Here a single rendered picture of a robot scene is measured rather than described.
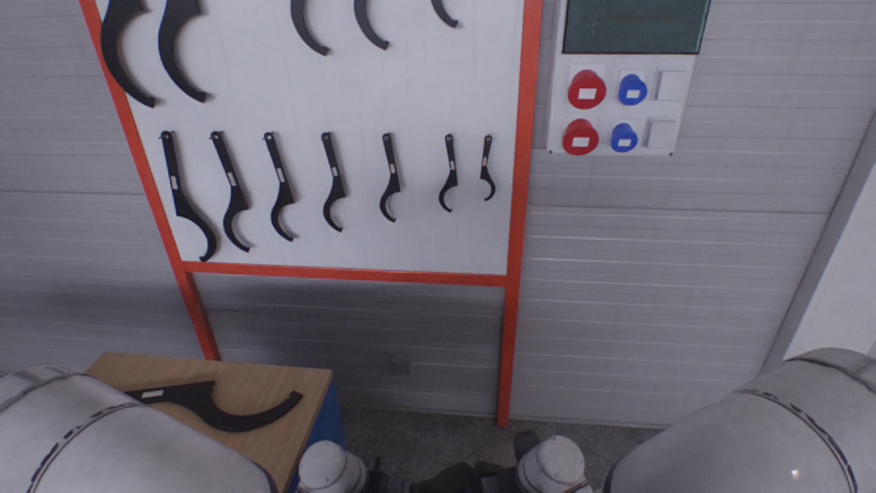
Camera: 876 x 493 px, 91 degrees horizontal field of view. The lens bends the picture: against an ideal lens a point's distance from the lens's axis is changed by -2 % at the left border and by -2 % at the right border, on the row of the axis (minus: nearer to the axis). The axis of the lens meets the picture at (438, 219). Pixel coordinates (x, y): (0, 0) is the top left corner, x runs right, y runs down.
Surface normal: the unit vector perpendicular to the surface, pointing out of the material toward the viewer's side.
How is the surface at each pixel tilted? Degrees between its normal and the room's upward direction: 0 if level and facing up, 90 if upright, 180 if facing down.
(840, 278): 90
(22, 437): 26
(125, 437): 13
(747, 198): 90
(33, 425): 17
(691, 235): 90
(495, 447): 0
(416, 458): 0
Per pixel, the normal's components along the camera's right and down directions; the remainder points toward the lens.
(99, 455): -0.01, -0.81
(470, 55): -0.11, 0.46
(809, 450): 0.15, -0.63
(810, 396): -0.06, -0.92
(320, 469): -0.14, -0.60
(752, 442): -0.25, -0.79
